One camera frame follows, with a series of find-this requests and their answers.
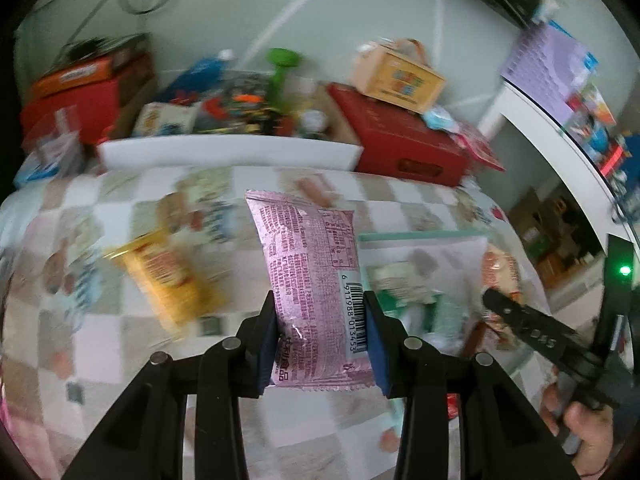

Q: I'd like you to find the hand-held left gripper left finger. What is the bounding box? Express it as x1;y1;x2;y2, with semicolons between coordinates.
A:
60;290;279;480

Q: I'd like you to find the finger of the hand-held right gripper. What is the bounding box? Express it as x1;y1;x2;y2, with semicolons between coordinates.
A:
482;287;592;377

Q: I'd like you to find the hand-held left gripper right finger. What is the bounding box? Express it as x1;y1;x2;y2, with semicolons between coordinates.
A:
362;290;581;480

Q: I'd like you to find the red label bread packet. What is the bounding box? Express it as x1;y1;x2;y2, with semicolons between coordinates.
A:
479;244;525;352

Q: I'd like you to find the white and green snack packet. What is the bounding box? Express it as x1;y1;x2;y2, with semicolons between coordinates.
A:
370;260;441;308

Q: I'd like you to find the pink snack packet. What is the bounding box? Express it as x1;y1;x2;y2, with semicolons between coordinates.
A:
245;189;377;391

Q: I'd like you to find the shallow teal cardboard box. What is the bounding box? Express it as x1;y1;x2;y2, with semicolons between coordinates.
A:
357;229;493;461

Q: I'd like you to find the person's right hand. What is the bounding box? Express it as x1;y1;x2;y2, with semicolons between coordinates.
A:
540;382;616;478

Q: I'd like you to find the yellow snack packet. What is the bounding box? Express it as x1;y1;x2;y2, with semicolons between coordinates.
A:
102;227;227;332

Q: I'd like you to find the red patterned flat packet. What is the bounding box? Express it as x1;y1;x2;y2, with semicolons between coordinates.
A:
450;120;507;174

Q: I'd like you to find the white shelf unit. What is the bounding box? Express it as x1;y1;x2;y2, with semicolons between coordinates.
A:
475;79;640;293

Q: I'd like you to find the white-fronted cardboard bin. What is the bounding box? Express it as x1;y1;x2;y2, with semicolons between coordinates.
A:
97;77;367;177

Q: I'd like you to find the red gift box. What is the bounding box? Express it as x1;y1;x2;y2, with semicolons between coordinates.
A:
327;82;471;189

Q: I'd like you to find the blue wet wipes packet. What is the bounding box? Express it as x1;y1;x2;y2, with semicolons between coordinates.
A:
422;107;459;134

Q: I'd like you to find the white round jar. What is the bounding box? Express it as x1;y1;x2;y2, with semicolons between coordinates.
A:
299;110;332;137

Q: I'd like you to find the pile of colourful toys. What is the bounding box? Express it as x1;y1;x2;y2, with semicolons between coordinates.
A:
192;72;296;136

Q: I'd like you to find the small yellow and white box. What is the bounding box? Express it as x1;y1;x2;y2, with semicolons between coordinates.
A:
132;102;199;139

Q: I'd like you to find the purple perforated organizer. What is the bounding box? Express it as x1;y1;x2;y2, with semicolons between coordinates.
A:
500;22;599;124

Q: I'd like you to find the green dumbbell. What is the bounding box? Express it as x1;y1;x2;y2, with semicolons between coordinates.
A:
265;48;304;111

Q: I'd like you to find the blue plastic bag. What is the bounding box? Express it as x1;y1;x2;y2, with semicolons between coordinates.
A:
160;50;236;107

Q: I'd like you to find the red cardboard box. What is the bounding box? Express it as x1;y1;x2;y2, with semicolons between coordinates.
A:
20;54;157;147

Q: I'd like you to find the yellow carry box with handle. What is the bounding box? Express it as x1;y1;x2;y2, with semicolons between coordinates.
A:
350;37;447;114

